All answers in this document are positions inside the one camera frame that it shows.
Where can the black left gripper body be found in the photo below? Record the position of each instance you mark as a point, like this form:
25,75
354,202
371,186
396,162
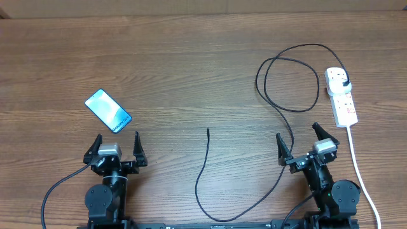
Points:
127,168

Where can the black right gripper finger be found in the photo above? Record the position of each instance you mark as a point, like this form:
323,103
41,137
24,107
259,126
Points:
322,134
284,153

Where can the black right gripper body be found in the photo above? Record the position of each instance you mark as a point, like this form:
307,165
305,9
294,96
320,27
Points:
298,162

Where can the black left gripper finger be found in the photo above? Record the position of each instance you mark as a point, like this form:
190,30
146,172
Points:
138,151
93,150

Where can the blue Samsung Galaxy smartphone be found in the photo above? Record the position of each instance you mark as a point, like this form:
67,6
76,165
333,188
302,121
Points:
108,111

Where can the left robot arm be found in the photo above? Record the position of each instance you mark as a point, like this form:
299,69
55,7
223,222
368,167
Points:
106,201

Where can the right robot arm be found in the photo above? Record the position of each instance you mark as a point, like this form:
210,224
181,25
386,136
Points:
336,200

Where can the white USB charger plug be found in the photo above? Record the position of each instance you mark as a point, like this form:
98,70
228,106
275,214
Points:
336,87

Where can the white power strip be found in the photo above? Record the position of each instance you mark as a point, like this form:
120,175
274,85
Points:
342,105

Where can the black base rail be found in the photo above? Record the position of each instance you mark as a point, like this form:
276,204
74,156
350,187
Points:
203,226

